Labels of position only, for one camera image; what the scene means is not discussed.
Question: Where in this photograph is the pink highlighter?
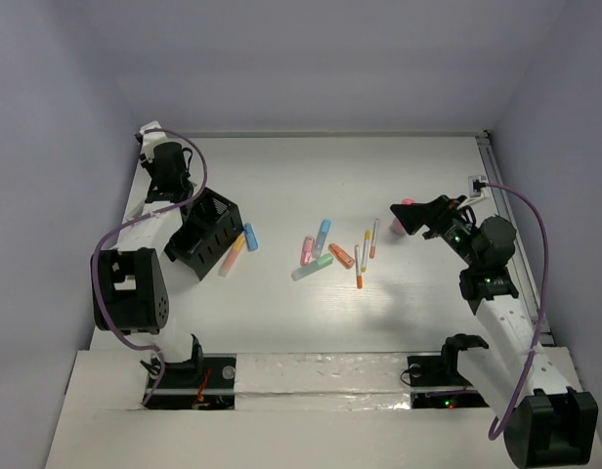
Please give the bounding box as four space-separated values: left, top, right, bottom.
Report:
300 236 315 266

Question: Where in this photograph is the yellow orange highlighter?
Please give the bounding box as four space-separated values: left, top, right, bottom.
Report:
219 234 246 277

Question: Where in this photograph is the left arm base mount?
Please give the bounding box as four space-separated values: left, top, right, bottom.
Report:
146 355 237 410

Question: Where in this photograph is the peach tipped white marker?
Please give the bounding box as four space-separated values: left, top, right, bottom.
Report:
369 218 380 259

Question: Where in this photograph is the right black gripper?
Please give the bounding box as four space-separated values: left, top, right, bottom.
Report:
390 194 481 268

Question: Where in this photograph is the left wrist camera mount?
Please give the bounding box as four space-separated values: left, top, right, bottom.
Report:
136 120 168 162

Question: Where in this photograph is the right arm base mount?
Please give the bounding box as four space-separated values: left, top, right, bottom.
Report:
400 355 487 409

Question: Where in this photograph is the black slotted organizer box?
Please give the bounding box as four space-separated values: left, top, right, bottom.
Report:
164 188 243 280

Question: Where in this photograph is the green highlighter centre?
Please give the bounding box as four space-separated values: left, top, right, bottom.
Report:
291 253 334 281

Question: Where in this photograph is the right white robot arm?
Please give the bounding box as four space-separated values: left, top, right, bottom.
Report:
391 195 598 468

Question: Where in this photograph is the blue highlighter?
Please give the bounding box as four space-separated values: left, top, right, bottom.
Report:
243 223 259 252
312 219 331 259

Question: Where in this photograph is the yellow tipped white marker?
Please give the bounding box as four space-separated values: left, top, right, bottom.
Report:
361 230 371 273

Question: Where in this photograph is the aluminium side rail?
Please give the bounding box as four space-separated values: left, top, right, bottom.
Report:
476 129 554 346

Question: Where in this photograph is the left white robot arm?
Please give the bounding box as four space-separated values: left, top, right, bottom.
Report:
90 121 204 379

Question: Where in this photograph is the orange tipped white marker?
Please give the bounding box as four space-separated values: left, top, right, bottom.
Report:
354 244 364 289

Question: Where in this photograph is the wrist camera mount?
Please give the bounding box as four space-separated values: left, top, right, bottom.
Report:
468 175 492 204
136 120 168 162

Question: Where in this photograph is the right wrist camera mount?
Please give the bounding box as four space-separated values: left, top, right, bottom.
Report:
468 175 492 204

